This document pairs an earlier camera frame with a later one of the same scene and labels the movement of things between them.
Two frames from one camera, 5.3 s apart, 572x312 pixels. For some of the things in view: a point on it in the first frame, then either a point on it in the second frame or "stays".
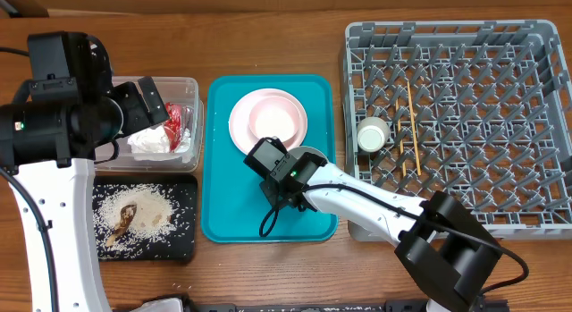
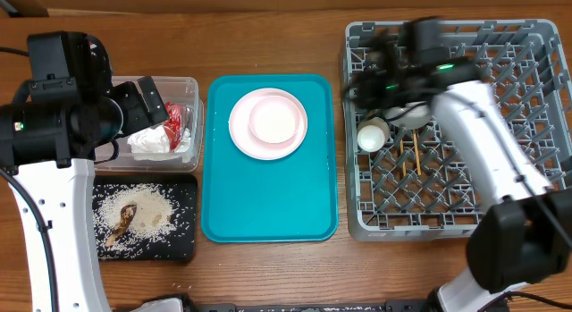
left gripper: [138, 115] stays
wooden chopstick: [418, 168] stays
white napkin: [153, 145] stays
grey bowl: [298, 152] to [416, 117]
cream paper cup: [372, 134] stays
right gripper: [267, 185] to [357, 95]
